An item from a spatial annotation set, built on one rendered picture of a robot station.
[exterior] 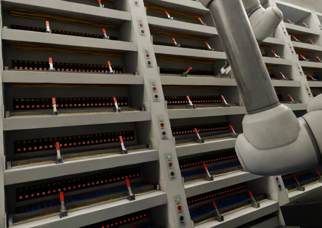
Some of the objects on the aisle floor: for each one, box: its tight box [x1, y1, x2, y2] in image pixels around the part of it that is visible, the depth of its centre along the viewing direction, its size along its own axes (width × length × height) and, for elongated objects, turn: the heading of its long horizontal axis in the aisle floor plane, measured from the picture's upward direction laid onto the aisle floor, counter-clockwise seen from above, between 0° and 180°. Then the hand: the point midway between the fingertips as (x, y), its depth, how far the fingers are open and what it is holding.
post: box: [114, 0, 193, 228], centre depth 133 cm, size 20×9×173 cm, turn 174°
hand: (226, 68), depth 147 cm, fingers open, 3 cm apart
